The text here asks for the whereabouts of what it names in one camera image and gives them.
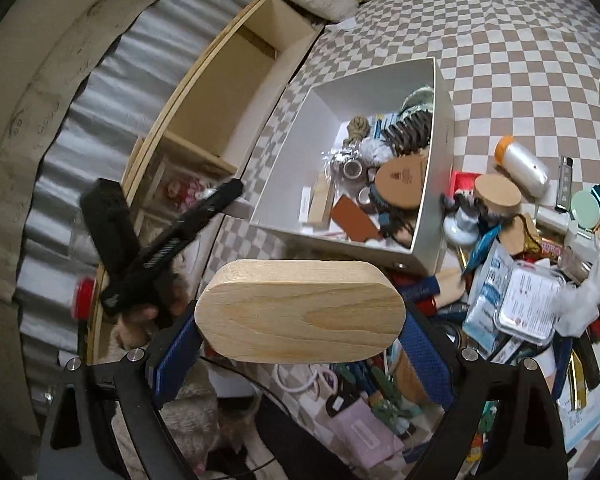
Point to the person's left hand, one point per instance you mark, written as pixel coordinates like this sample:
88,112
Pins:
145,322

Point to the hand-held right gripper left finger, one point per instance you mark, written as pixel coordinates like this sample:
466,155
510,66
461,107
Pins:
172,355

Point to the round wooden lid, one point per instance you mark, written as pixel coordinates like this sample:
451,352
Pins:
497,192

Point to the blue knitted scrunchie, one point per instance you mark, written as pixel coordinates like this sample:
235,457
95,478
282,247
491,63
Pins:
386,219

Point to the purple knitted doll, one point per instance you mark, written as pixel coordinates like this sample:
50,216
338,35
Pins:
467,204

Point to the pink card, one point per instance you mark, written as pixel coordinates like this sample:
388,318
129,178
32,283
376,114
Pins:
362,430

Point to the grey curtain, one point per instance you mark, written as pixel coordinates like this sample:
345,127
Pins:
120,90

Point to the green patterned scrunchie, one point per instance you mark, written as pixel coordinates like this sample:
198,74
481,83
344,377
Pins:
420,97

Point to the beige curtain valance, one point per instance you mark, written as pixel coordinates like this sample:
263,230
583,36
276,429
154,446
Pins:
40,85

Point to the clear plastic packet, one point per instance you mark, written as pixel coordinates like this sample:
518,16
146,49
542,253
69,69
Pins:
527,305

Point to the small blue white packet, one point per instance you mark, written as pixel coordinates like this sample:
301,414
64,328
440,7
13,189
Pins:
380,126

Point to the white mushroom-shaped gadget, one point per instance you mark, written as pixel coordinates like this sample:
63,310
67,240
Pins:
460,227

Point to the checkered bed sheet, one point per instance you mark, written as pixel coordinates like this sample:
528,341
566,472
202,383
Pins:
505,60

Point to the oval wooden block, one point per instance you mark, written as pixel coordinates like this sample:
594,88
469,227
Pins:
300,310

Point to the red small box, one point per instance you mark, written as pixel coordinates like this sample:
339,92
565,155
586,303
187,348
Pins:
462,180

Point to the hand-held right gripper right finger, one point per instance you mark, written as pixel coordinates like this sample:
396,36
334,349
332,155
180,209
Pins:
425,355

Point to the silver lighter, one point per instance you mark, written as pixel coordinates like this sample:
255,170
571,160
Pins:
564,182

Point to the white lace scrunchie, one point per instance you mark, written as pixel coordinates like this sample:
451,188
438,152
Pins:
375,149

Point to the white cardboard shoe box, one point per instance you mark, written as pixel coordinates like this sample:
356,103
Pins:
300,160

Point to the light wooden stick block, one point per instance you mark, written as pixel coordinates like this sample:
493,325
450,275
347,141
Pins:
321,200

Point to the white charger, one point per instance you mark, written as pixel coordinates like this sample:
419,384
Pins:
550,220

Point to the mint round compact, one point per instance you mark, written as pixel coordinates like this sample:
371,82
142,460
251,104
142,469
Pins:
585,205

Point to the fluffy cream rug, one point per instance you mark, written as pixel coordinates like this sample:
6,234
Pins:
195,410

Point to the acrylic box with pink flowers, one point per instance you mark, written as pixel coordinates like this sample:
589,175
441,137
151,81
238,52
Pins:
180,190

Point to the round cork coaster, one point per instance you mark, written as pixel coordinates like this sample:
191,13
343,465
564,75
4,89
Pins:
400,177

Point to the blue foil packet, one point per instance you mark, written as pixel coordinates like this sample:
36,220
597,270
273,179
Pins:
482,250

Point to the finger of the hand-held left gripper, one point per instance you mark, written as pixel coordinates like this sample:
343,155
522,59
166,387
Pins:
210,207

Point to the dark brown hair claw clip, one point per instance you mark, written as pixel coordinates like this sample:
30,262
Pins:
410,130

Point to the plastic wrap roll orange cap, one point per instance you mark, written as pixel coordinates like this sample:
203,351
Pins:
522,162

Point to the white paper sheet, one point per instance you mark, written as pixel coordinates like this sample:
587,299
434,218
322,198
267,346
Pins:
342,25

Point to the brown leather tag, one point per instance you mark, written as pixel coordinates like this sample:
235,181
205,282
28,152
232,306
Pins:
355,217

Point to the wooden bedside shelf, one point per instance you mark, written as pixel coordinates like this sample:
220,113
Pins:
220,85

